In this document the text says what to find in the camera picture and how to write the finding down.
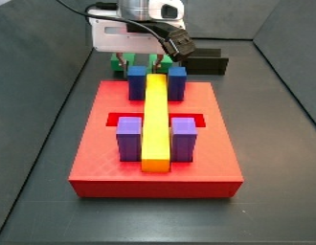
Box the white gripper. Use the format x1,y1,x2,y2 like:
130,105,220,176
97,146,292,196
89,8,186,77

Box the green stepped block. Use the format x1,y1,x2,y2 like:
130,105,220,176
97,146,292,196
110,53,174,74

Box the black angle fixture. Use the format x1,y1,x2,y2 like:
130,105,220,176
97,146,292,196
181,48,229,76

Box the red board base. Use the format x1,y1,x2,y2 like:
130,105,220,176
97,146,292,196
70,81,244,198

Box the yellow long bar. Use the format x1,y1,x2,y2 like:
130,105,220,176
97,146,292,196
142,74,170,172

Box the blue post right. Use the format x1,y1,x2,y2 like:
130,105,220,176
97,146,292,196
129,66,148,100

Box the blue post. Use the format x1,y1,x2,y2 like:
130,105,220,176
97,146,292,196
168,67,186,101
129,66,148,100

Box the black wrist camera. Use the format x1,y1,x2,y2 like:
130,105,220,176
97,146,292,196
127,21,196,62

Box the blue post left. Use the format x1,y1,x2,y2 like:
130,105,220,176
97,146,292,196
168,67,186,101

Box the black camera cable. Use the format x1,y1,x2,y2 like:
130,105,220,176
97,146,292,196
56,0,174,49

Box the purple post right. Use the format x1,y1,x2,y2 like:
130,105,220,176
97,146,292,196
117,117,142,162

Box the purple post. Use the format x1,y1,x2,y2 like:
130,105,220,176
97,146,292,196
172,118,198,162
117,117,142,162

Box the purple post left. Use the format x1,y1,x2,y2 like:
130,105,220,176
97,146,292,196
172,118,198,162

